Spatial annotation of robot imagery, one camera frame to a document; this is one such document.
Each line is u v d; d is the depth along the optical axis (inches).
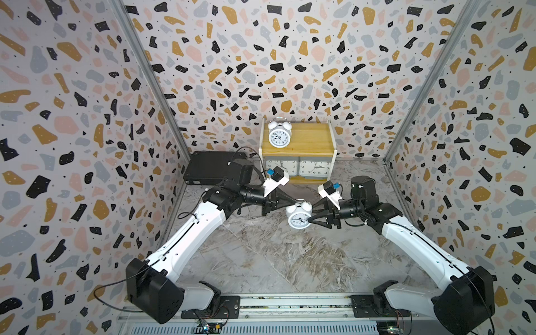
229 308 28.9
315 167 35.3
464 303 15.5
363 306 28.8
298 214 26.3
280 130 29.4
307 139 32.5
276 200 23.2
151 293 15.0
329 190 24.2
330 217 24.8
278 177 22.6
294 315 28.8
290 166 35.3
